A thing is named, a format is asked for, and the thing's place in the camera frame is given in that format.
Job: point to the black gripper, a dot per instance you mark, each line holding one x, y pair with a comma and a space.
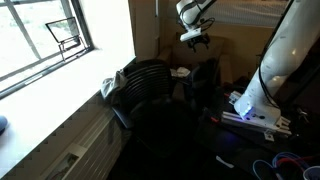
198, 39

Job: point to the dark blue clothing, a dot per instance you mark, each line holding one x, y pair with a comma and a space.
195, 75

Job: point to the black garment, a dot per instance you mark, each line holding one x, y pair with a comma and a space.
208, 75

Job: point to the light grey clothing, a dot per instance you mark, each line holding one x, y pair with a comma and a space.
111, 87

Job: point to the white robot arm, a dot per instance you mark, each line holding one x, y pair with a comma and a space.
280, 56

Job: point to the white crumpled clothing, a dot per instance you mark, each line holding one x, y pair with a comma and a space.
181, 71

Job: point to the black slatted office chair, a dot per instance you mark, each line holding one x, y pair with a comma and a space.
150, 100

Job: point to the brown leather armchair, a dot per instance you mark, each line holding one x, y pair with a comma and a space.
230, 50

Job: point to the white paper strip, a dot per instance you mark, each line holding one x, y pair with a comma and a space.
225, 162

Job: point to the clear sign holder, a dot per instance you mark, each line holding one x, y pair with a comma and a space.
63, 31

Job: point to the white window sill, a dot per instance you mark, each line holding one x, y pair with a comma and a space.
50, 100

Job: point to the white paper cup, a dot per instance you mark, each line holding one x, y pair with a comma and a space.
312, 173

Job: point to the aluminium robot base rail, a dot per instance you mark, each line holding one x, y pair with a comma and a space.
253, 123

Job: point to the window with dark frame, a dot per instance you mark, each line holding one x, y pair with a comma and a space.
33, 33

